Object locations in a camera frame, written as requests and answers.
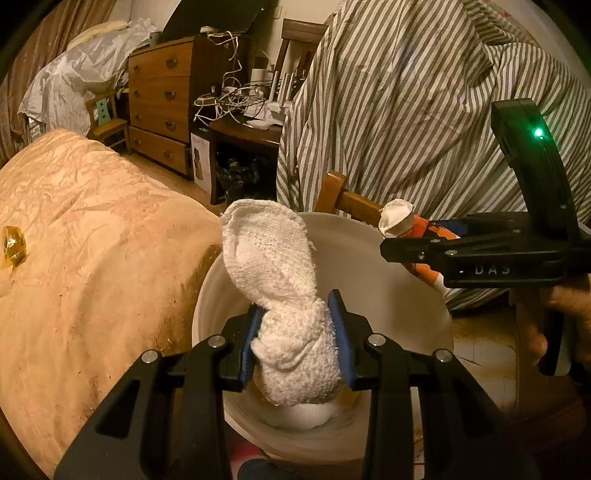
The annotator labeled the brown wooden dresser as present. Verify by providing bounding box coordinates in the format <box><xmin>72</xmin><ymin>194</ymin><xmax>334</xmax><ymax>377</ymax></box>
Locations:
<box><xmin>127</xmin><ymin>36</ymin><xmax>252</xmax><ymax>181</ymax></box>

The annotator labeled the beige pillow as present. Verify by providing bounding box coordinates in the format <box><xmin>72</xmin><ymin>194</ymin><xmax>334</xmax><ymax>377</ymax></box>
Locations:
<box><xmin>69</xmin><ymin>21</ymin><xmax>132</xmax><ymax>47</ymax></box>

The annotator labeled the brown wooden frame piece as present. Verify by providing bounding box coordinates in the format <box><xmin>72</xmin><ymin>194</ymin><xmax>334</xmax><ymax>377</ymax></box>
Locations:
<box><xmin>316</xmin><ymin>171</ymin><xmax>384</xmax><ymax>227</ymax></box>

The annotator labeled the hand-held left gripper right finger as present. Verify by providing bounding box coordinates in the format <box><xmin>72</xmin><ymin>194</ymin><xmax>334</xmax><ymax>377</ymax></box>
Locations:
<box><xmin>327</xmin><ymin>290</ymin><xmax>541</xmax><ymax>480</ymax></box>

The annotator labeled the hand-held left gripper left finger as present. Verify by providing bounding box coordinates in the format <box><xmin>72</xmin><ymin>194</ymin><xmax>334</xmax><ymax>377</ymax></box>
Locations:
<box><xmin>53</xmin><ymin>305</ymin><xmax>267</xmax><ymax>480</ymax></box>

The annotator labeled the tangle of white cables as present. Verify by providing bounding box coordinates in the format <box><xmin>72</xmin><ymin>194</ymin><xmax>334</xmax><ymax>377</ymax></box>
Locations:
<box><xmin>193</xmin><ymin>30</ymin><xmax>296</xmax><ymax>123</ymax></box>

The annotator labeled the wooden chair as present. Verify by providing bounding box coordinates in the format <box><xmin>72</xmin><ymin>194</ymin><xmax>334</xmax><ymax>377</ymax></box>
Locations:
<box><xmin>277</xmin><ymin>18</ymin><xmax>328</xmax><ymax>100</ymax></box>

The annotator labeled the white router with antennas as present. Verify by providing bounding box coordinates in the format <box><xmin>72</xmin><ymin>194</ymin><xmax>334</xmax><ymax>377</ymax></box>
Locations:
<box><xmin>267</xmin><ymin>70</ymin><xmax>296</xmax><ymax>115</ymax></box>

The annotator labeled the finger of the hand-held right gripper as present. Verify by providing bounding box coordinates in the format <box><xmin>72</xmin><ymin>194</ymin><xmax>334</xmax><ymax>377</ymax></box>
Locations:
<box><xmin>455</xmin><ymin>211</ymin><xmax>532</xmax><ymax>236</ymax></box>
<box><xmin>379</xmin><ymin>232</ymin><xmax>532</xmax><ymax>269</ymax></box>

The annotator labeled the white printed carton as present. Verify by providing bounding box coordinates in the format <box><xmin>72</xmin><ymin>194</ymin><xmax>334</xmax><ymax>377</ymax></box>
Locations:
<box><xmin>190</xmin><ymin>131</ymin><xmax>213</xmax><ymax>197</ymax></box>

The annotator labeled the white plastic bucket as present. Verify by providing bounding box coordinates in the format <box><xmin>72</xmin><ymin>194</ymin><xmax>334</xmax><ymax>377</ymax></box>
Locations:
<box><xmin>191</xmin><ymin>212</ymin><xmax>455</xmax><ymax>467</ymax></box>

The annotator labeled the striped shirt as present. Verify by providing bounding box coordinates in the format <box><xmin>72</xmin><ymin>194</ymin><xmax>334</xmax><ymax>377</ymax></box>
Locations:
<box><xmin>276</xmin><ymin>0</ymin><xmax>591</xmax><ymax>310</ymax></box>

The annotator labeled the black monitor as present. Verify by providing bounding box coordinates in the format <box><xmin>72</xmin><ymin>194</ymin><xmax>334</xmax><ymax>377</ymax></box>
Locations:
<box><xmin>161</xmin><ymin>0</ymin><xmax>278</xmax><ymax>42</ymax></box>

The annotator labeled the pink curtain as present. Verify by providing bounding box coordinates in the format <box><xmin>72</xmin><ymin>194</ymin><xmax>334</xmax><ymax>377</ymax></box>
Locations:
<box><xmin>0</xmin><ymin>0</ymin><xmax>121</xmax><ymax>162</ymax></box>

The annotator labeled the small green seat chair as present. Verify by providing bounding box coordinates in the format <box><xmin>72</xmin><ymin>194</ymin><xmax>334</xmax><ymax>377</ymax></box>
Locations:
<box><xmin>85</xmin><ymin>90</ymin><xmax>132</xmax><ymax>151</ymax></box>

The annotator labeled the white knitted sock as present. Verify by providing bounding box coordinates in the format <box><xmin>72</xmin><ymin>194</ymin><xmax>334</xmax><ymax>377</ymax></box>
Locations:
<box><xmin>219</xmin><ymin>198</ymin><xmax>352</xmax><ymax>407</ymax></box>

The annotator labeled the person's right hand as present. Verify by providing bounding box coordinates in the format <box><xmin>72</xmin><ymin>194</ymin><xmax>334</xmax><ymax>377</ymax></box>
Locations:
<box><xmin>509</xmin><ymin>276</ymin><xmax>591</xmax><ymax>379</ymax></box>

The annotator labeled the dark wooden desk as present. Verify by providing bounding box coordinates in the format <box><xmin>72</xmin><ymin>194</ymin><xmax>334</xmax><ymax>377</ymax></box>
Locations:
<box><xmin>208</xmin><ymin>113</ymin><xmax>289</xmax><ymax>206</ymax></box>

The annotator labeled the yellow crumpled snack wrapper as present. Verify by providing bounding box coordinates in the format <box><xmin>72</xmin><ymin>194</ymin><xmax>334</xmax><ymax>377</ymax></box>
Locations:
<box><xmin>0</xmin><ymin>225</ymin><xmax>29</xmax><ymax>269</ymax></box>

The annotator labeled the orange and white tube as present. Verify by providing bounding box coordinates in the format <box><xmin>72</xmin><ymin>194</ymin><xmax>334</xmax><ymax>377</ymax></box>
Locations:
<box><xmin>379</xmin><ymin>198</ymin><xmax>462</xmax><ymax>298</ymax></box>

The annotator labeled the black plastic bag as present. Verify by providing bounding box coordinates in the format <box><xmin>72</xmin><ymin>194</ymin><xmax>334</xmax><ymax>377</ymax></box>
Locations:
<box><xmin>217</xmin><ymin>157</ymin><xmax>278</xmax><ymax>201</ymax></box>

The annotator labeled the white plastic cover sheet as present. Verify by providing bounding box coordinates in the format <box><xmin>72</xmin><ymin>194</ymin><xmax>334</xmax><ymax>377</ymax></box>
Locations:
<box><xmin>18</xmin><ymin>28</ymin><xmax>160</xmax><ymax>137</ymax></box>

